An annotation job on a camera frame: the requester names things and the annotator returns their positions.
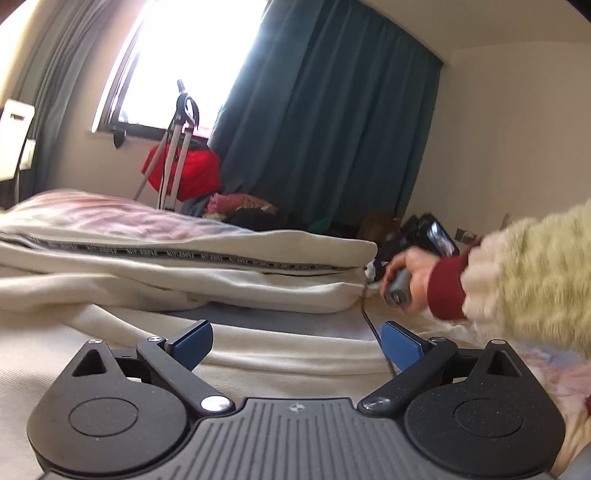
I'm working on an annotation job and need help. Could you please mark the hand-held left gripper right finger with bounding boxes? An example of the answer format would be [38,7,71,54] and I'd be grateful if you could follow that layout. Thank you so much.
[357,320,527,416]

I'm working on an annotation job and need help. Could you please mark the small white box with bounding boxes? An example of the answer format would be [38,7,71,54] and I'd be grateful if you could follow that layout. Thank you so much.
[18,138,37,171]

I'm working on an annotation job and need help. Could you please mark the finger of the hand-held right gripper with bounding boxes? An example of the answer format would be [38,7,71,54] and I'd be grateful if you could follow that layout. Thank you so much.
[365,257,387,283]

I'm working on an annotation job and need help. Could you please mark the white chair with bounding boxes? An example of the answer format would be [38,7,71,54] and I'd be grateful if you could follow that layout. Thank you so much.
[0,98,36,186]

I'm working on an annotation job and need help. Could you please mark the grey curtain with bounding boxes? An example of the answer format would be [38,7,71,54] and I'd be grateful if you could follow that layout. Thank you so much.
[0,0,148,199]

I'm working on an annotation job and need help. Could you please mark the bed with pastel sheet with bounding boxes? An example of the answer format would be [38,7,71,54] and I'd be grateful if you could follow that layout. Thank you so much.
[0,188,591,480]

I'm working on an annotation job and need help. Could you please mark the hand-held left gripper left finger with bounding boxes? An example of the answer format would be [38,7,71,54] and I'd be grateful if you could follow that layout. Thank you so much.
[69,319,234,418]

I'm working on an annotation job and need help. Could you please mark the pile of clothes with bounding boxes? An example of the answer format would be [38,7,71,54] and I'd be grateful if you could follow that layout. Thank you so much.
[203,191,333,232]

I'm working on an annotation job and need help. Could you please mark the garment steamer stand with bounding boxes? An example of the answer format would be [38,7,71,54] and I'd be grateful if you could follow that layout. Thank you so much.
[134,79,201,213]

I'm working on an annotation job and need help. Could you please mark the person's right forearm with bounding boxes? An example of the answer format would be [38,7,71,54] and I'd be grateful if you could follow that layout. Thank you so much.
[427,198,591,356]

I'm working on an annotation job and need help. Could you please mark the red bag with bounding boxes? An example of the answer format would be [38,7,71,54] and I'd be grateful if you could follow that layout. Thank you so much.
[141,138,222,204]

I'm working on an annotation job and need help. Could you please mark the brown paper bag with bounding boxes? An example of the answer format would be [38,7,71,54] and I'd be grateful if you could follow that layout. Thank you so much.
[360,210,399,241]

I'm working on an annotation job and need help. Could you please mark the cream pants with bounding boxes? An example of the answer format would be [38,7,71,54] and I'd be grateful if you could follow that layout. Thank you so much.
[0,225,485,467]

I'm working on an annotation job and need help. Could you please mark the teal curtain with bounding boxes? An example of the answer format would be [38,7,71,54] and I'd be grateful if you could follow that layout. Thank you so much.
[210,0,444,227]

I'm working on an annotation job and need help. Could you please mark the window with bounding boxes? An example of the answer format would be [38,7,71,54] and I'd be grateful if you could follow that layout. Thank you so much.
[90,0,269,139]

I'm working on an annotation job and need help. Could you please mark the person's right hand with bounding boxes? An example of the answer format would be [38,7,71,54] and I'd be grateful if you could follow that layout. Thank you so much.
[387,246,445,320]

